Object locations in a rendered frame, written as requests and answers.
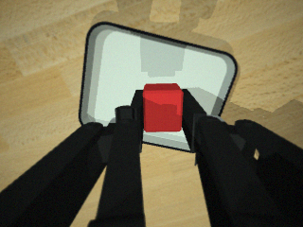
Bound white tray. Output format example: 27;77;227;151
79;22;238;153

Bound red block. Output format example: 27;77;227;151
143;83;184;132

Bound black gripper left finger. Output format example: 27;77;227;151
0;90;146;227

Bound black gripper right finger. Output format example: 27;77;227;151
181;89;303;227

